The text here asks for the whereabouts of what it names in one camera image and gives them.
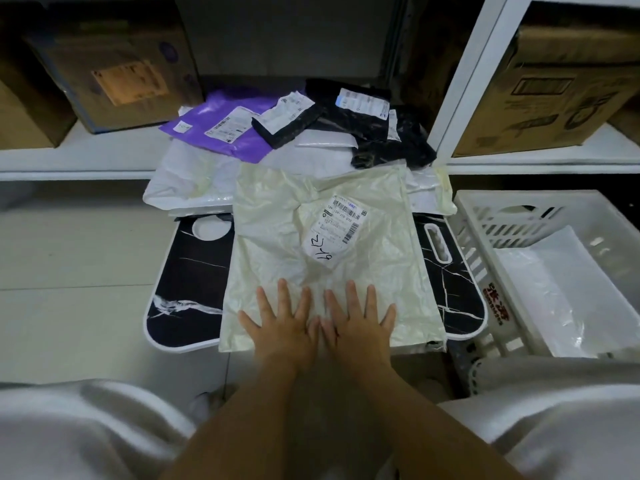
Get person's left forearm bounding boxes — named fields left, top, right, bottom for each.
left=163, top=362, right=311, bottom=480

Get pile of white mailers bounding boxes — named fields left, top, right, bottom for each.
left=142, top=130, right=459, bottom=221

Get person's left hand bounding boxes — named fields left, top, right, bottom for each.
left=239, top=278, right=321, bottom=371

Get person's right hand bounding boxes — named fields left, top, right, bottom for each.
left=319, top=280, right=397, bottom=369

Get white plastic basket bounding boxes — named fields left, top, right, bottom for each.
left=452, top=189, right=640, bottom=395

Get cardboard box with black print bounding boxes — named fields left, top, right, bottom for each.
left=399, top=0, right=640, bottom=158

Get purple mailer bag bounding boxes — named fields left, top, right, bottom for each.
left=159, top=89, right=282, bottom=165

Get white metal shelf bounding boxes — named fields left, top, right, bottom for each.
left=0, top=0, right=640, bottom=181

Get black marble lap table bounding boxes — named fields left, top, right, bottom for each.
left=143, top=212, right=489, bottom=355

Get person's left white shoe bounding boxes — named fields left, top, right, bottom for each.
left=189, top=384, right=239, bottom=423

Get dark cardboard box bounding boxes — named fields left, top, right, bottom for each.
left=612, top=109, right=640, bottom=145

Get cream mailer with handwritten label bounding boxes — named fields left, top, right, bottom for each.
left=218, top=162, right=449, bottom=355

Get plain brown cardboard box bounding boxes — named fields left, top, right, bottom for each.
left=0, top=44, right=79, bottom=149

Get small black parcel with label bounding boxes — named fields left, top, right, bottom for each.
left=251, top=92, right=327, bottom=149

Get person's white shorts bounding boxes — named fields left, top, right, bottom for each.
left=0, top=354, right=640, bottom=480

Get translucent white bubble mailer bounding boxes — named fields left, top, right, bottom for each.
left=493, top=225, right=640, bottom=359

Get person's right forearm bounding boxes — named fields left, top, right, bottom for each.
left=347, top=359, right=526, bottom=480

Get cardboard box with orange label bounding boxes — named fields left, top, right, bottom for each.
left=25, top=0, right=203, bottom=135

